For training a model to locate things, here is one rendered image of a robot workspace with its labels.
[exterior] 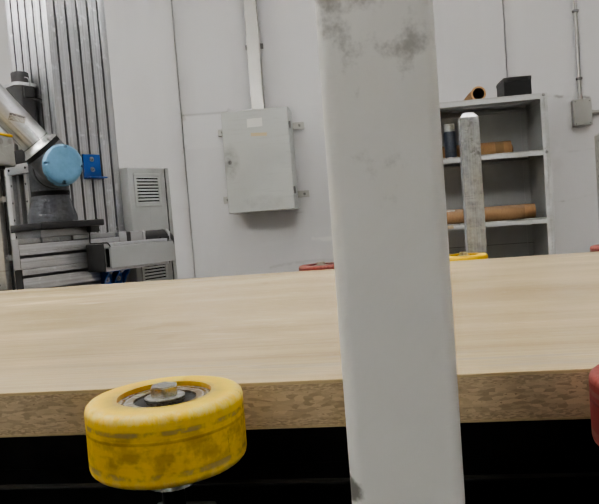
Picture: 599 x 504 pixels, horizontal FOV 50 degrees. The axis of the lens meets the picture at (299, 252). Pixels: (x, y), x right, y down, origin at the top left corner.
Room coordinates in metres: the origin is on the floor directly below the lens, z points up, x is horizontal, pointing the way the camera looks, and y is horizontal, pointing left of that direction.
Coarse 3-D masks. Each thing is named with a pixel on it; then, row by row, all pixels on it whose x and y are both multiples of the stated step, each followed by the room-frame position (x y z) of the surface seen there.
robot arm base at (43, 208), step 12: (36, 192) 1.99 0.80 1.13; (48, 192) 1.98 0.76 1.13; (60, 192) 2.00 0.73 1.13; (36, 204) 1.98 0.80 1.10; (48, 204) 1.98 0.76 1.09; (60, 204) 1.99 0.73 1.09; (72, 204) 2.06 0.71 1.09; (36, 216) 1.97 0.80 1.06; (48, 216) 1.97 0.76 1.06; (60, 216) 1.98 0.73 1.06; (72, 216) 2.01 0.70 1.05
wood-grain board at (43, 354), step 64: (576, 256) 0.98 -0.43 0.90; (0, 320) 0.73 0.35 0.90; (64, 320) 0.69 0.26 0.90; (128, 320) 0.65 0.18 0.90; (192, 320) 0.62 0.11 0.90; (256, 320) 0.59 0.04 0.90; (320, 320) 0.56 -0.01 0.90; (512, 320) 0.49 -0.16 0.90; (576, 320) 0.47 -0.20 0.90; (0, 384) 0.40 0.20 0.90; (64, 384) 0.39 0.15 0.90; (256, 384) 0.36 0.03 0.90; (320, 384) 0.35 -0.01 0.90; (512, 384) 0.34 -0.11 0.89; (576, 384) 0.34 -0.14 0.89
